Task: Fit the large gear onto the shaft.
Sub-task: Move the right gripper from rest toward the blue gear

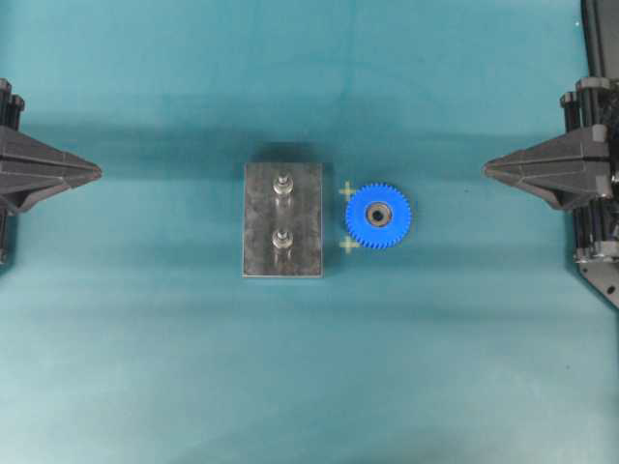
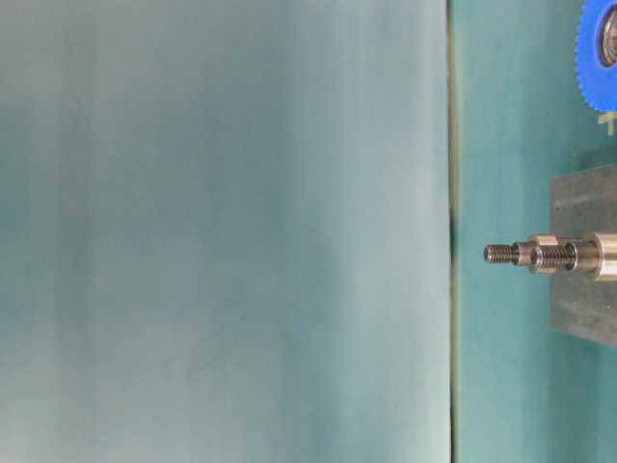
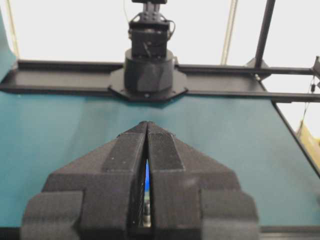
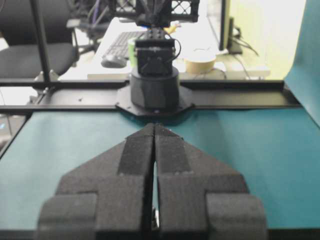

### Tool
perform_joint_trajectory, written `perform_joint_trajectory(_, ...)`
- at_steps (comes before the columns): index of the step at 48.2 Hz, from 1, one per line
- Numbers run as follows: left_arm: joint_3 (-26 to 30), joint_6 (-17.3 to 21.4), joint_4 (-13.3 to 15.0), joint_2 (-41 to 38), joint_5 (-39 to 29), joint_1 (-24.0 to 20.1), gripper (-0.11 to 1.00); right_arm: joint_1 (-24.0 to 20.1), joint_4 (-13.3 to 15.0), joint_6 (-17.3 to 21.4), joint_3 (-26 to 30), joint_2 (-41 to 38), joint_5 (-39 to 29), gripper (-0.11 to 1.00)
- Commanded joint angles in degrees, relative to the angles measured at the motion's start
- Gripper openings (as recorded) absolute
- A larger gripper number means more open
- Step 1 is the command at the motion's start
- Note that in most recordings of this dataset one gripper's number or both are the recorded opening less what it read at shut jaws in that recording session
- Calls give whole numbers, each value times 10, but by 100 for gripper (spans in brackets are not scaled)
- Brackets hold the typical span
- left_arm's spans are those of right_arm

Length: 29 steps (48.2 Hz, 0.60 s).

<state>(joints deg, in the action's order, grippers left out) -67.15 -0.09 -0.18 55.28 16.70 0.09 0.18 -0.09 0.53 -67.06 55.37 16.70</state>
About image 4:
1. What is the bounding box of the black office chair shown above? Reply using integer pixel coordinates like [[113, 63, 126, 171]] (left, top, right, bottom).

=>
[[0, 0, 79, 79]]

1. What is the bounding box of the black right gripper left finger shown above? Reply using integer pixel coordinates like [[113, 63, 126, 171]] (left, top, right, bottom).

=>
[[36, 123, 154, 240]]

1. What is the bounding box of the brown tape roll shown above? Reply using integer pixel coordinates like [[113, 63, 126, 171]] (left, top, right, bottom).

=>
[[184, 48, 217, 75]]

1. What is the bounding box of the black aluminium frame rail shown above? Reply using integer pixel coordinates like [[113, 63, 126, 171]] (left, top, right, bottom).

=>
[[0, 79, 301, 117]]

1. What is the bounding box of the black vertical frame post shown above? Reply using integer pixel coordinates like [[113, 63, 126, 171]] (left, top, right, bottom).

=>
[[29, 0, 51, 84]]

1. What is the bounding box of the green cup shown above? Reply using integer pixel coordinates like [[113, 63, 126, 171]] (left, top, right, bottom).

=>
[[127, 37, 137, 67]]

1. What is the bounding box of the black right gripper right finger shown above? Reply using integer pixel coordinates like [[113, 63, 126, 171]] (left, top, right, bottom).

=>
[[154, 124, 268, 240]]

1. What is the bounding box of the black plastic crate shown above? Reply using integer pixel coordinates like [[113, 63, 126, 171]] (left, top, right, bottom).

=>
[[108, 0, 200, 25]]

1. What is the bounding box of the black computer mouse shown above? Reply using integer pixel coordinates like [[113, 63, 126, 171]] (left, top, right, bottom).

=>
[[100, 54, 127, 69]]

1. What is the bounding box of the teal table mat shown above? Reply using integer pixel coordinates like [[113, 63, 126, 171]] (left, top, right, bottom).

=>
[[0, 0, 320, 238]]

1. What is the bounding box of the black computer keyboard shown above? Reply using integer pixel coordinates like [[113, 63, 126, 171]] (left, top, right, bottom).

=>
[[102, 31, 144, 59]]

